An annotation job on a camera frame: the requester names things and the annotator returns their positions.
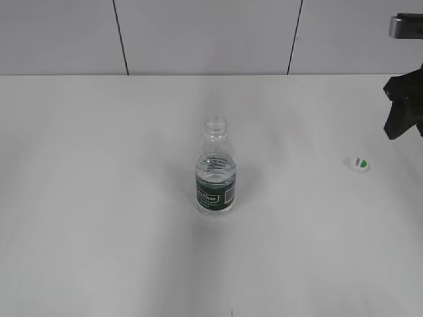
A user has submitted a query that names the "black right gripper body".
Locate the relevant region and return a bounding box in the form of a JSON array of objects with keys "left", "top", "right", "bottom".
[{"left": 383, "top": 68, "right": 422, "bottom": 101}]

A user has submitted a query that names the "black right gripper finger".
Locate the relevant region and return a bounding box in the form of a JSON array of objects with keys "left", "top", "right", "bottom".
[
  {"left": 384, "top": 98, "right": 418, "bottom": 139},
  {"left": 416, "top": 120, "right": 423, "bottom": 137}
]

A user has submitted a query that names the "white green bottle cap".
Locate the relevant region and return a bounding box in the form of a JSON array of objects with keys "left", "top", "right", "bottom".
[{"left": 343, "top": 156, "right": 371, "bottom": 174}]

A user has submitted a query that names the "clear Cestbon water bottle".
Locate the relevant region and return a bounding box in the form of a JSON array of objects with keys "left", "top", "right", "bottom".
[{"left": 195, "top": 116, "right": 237, "bottom": 217}]

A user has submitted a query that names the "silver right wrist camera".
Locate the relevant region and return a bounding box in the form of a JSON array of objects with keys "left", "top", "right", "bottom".
[{"left": 389, "top": 13, "right": 423, "bottom": 40}]

